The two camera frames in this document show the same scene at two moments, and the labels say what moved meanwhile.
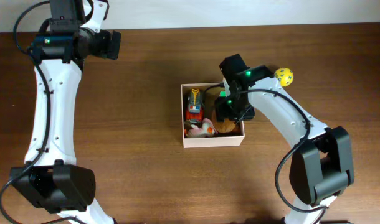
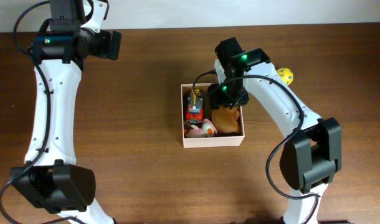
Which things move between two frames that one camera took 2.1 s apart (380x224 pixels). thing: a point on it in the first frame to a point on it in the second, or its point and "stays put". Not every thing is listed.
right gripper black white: [221, 111] to [215, 98]
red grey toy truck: [194, 112] stays put
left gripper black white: [112, 51] stays put
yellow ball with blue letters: [285, 75] stays put
